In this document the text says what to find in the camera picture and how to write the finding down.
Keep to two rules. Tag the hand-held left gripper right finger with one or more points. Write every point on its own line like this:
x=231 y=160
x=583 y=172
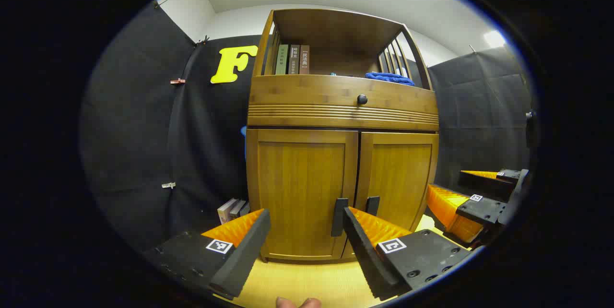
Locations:
x=369 y=260

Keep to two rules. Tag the small ceiling light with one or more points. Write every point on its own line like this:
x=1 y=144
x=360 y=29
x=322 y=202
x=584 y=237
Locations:
x=494 y=39

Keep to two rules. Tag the dark grey book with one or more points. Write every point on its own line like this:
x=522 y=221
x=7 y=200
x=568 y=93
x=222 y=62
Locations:
x=294 y=59

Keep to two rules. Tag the green book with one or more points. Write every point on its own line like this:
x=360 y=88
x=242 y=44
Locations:
x=282 y=60

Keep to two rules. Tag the wooden double-door shoe cabinet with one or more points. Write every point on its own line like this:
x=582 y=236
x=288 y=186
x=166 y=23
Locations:
x=336 y=29

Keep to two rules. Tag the red clip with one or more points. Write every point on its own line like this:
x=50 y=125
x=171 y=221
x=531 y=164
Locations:
x=177 y=81

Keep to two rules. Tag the wooden cabinet drawer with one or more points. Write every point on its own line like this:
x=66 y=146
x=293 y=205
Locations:
x=297 y=94

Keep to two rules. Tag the black round drawer knob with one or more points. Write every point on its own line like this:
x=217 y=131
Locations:
x=362 y=99

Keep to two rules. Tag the brown book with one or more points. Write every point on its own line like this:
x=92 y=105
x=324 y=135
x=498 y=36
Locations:
x=304 y=60

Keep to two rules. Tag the blue cloth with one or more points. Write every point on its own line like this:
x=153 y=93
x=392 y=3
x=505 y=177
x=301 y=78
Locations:
x=389 y=78

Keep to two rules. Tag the white clip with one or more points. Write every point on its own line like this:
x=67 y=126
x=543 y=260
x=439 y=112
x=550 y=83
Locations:
x=168 y=185

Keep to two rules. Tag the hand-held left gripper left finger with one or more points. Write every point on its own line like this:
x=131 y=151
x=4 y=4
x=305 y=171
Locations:
x=240 y=260

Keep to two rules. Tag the white-cover book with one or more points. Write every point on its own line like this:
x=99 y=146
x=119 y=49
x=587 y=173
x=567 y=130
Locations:
x=225 y=211

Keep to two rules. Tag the black backdrop cloth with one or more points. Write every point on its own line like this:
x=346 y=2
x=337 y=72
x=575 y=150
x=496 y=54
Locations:
x=134 y=130

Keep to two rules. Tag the wooden cabinet door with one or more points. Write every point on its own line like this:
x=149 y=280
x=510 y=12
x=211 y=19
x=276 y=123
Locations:
x=398 y=178
x=302 y=183

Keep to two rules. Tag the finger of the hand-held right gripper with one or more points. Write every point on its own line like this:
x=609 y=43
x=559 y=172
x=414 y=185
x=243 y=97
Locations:
x=479 y=209
x=484 y=184

